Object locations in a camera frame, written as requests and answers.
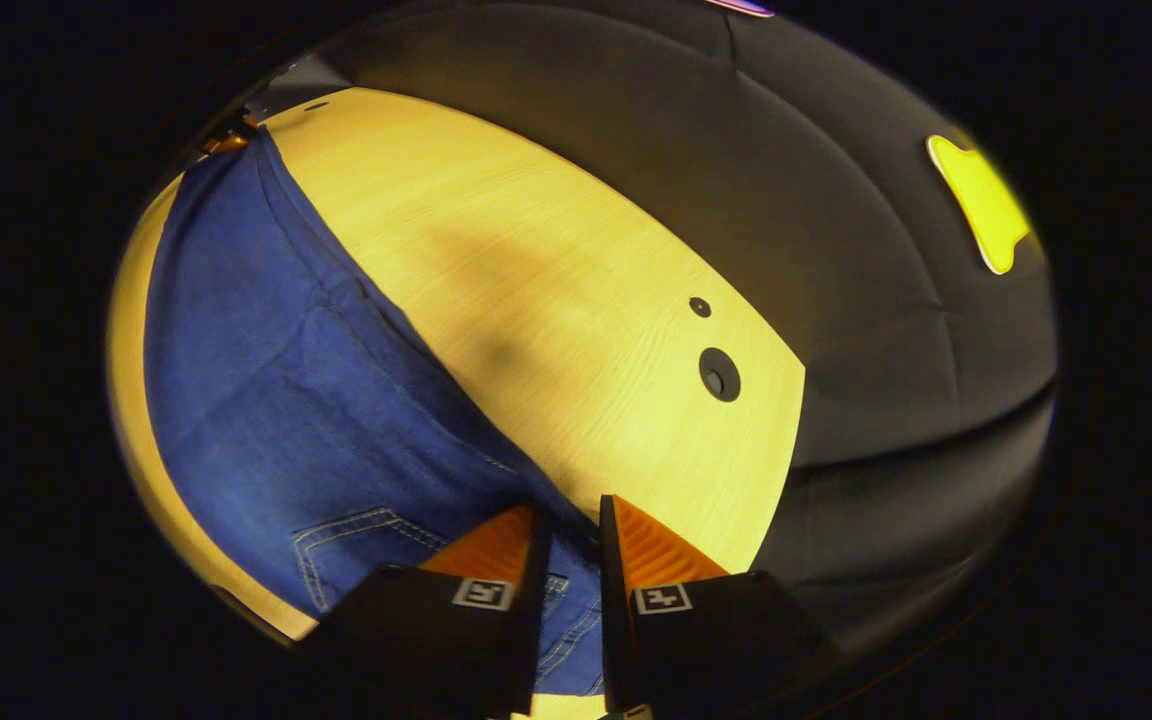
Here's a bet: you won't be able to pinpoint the black backdrop cloth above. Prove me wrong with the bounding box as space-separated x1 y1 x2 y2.
266 0 1062 681

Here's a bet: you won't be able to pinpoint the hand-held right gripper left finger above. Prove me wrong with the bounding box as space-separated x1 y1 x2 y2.
294 503 554 720

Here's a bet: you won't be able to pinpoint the blue denim jeans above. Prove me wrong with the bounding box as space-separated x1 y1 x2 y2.
141 128 609 698

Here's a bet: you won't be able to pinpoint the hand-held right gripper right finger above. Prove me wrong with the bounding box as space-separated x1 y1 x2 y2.
598 494 842 720

